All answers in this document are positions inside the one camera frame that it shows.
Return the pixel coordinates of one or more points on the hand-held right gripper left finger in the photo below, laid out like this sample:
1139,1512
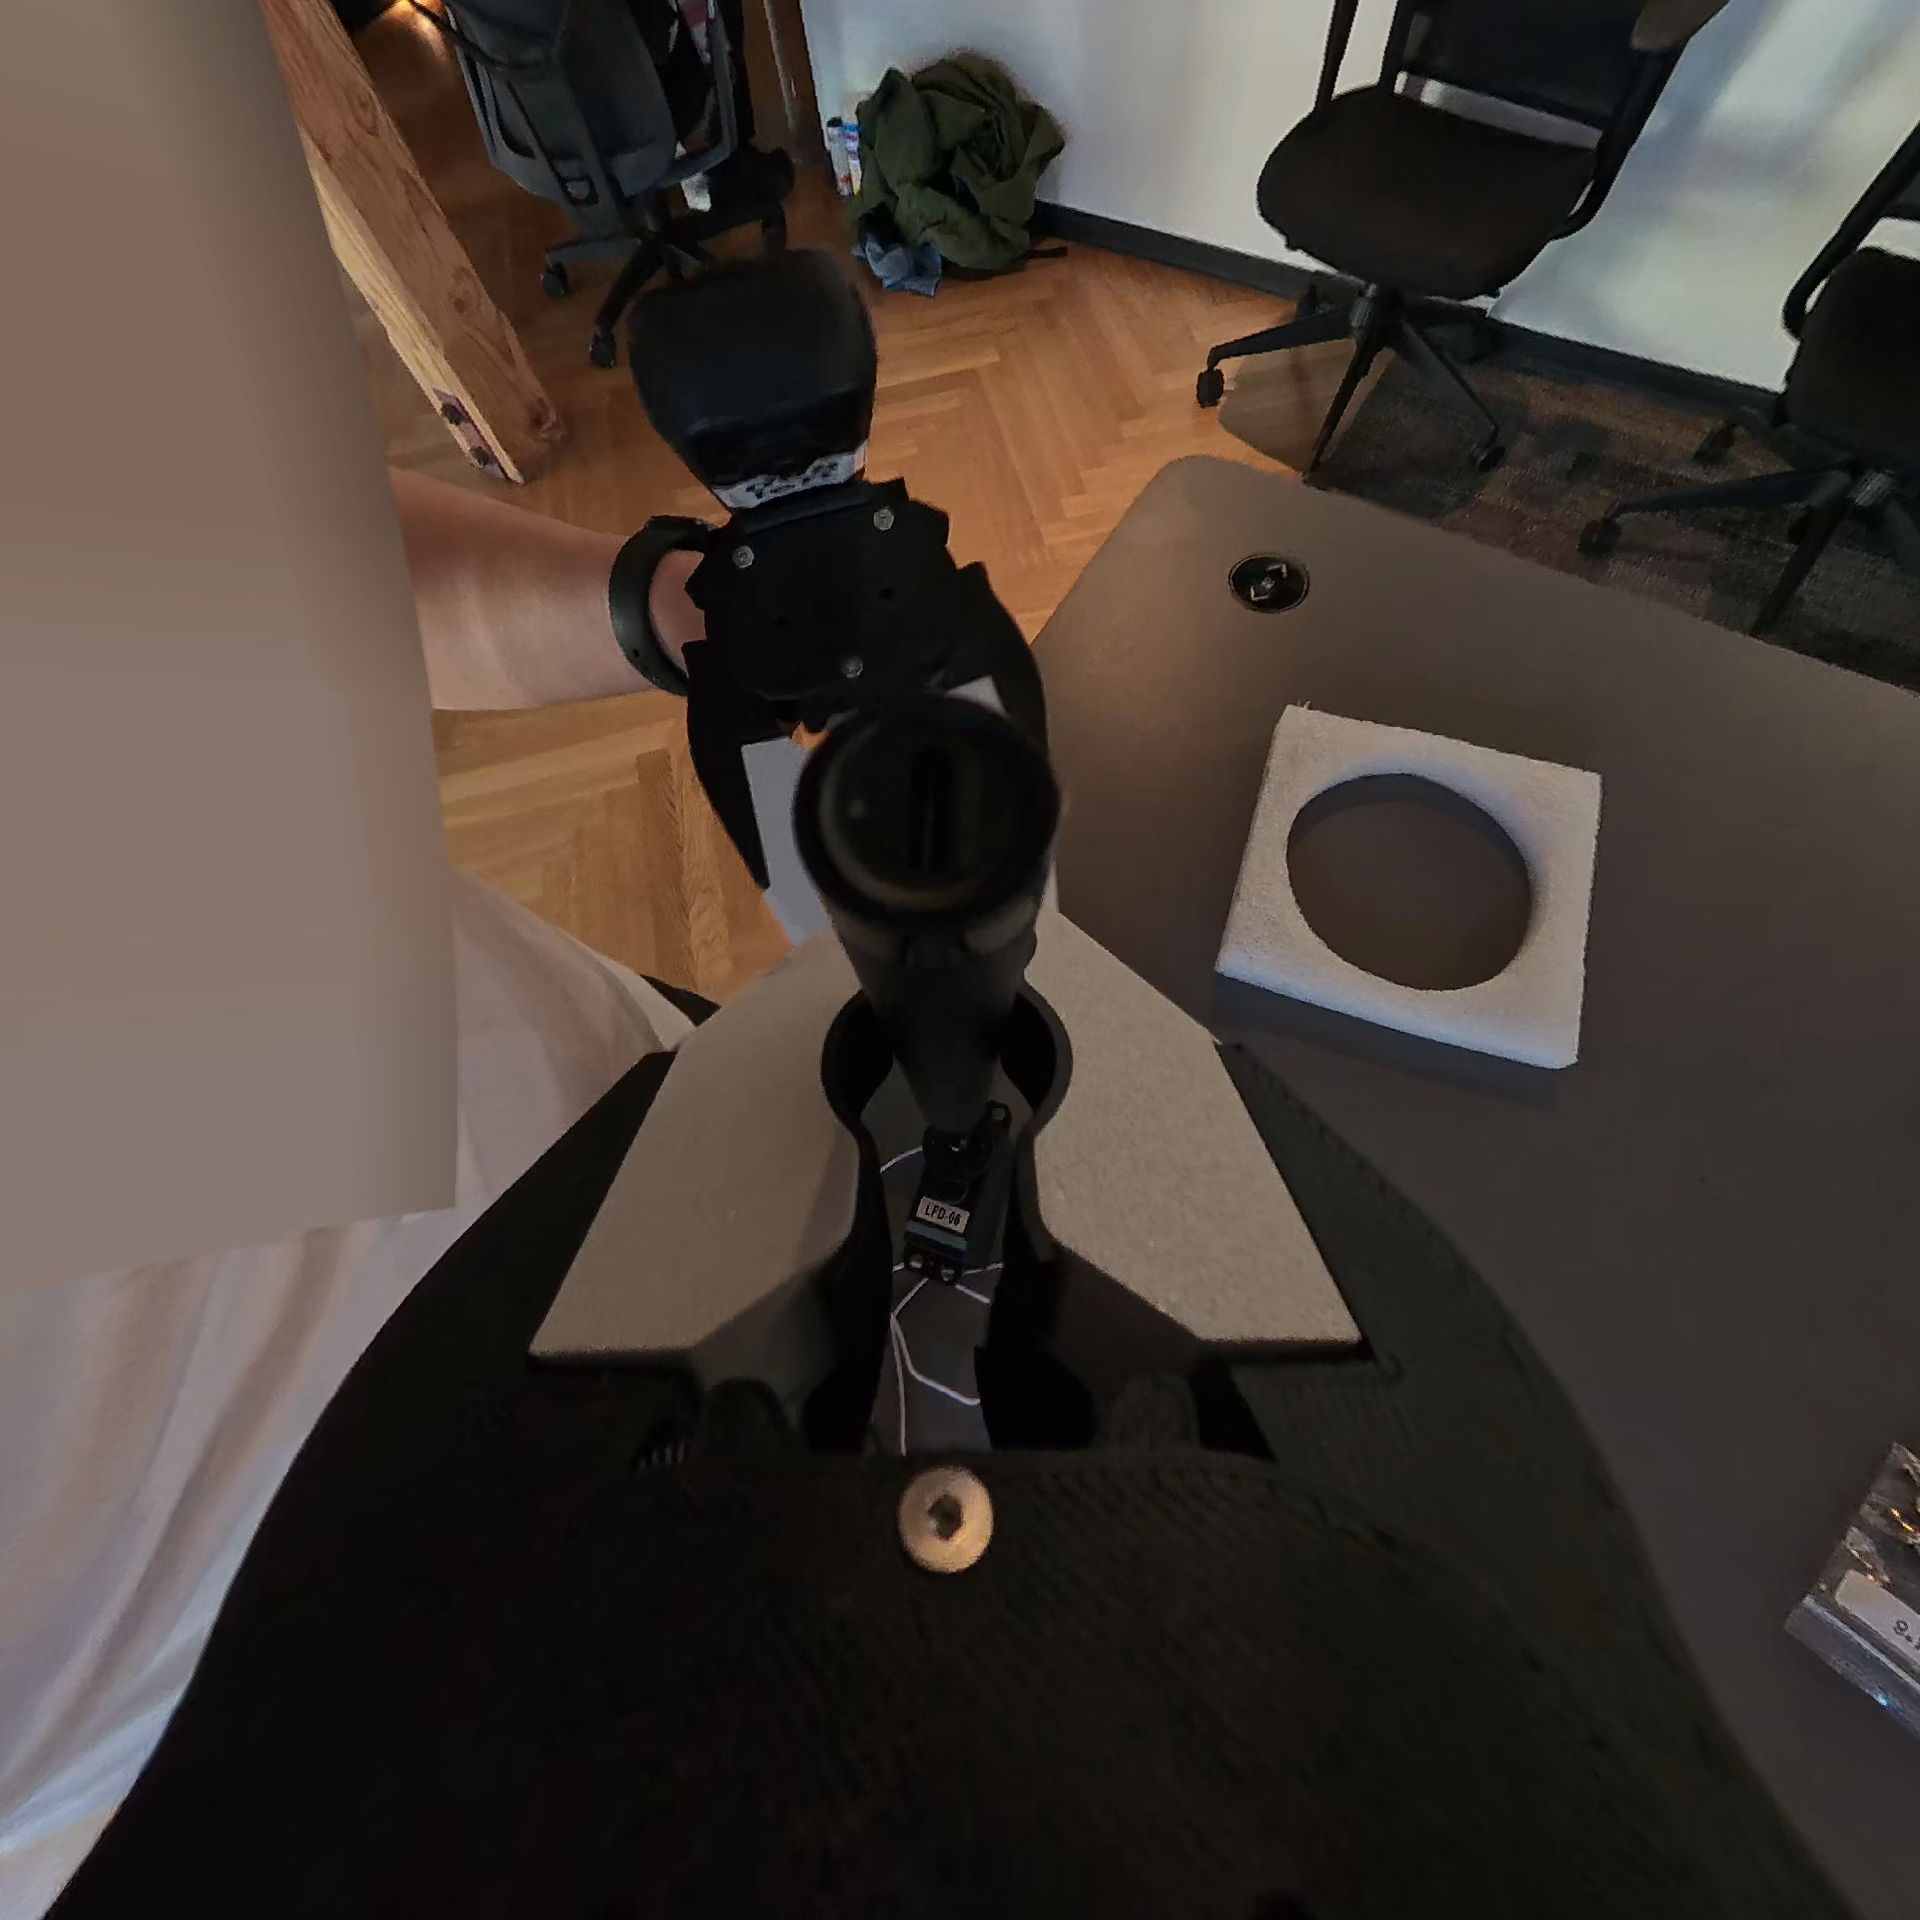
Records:
705,1201

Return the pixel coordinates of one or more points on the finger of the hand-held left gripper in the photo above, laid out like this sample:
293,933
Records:
983,701
774,809

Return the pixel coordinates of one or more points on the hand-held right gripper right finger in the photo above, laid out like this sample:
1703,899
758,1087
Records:
1184,1184

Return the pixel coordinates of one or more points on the black screwdriver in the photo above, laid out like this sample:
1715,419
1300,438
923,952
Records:
937,990

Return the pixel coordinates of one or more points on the white foam square frame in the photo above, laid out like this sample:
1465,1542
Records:
1560,975

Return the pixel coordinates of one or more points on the person's left forearm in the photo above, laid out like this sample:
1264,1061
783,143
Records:
510,585

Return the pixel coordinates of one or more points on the round desk grommet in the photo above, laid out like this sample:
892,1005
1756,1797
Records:
1268,581

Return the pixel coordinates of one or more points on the dark grey desk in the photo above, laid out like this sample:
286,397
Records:
1501,1277

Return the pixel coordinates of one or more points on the person's dark trousers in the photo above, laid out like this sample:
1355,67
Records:
675,997

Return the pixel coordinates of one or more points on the blue denim cloth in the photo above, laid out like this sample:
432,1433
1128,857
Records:
901,269

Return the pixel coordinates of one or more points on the white plastic bottle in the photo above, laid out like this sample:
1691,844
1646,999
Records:
845,150

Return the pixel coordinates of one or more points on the green jacket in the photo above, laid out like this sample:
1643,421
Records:
960,150

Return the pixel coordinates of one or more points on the grey office chair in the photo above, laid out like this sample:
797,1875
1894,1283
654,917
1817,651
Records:
599,107

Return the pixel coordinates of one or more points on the person in white shirt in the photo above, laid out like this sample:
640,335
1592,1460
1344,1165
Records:
224,1501

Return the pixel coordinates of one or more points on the black office chair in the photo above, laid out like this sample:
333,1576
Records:
1395,182
1846,360

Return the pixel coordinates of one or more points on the clear plastic screw bag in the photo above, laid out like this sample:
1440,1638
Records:
1869,1605

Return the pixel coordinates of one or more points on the wooden post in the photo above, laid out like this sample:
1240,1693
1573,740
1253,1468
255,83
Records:
421,271

